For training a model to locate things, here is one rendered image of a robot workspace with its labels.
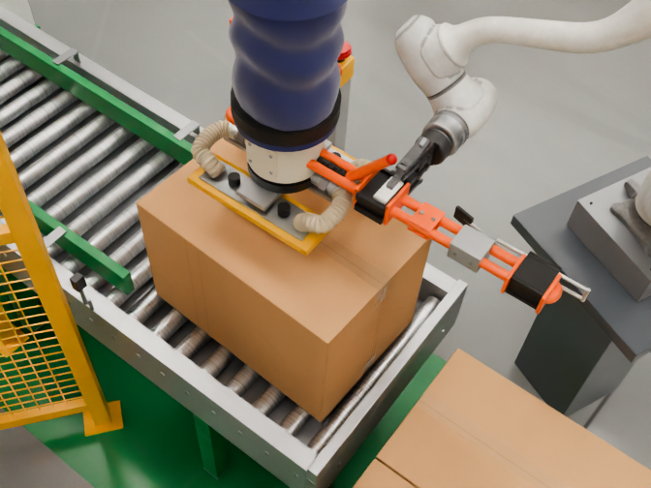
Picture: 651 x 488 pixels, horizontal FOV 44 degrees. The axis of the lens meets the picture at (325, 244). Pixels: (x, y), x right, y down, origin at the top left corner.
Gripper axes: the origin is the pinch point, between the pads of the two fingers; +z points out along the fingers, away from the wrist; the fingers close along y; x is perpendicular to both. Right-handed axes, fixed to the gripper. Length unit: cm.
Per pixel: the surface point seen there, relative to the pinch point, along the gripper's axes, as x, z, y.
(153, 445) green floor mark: 48, 41, 119
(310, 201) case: 23.3, -6.2, 24.3
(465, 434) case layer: -34, 4, 65
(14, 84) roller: 154, -14, 65
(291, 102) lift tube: 19.4, 7.3, -20.7
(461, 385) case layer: -27, -8, 65
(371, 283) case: -1.9, 4.6, 24.2
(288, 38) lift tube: 19.5, 8.2, -36.1
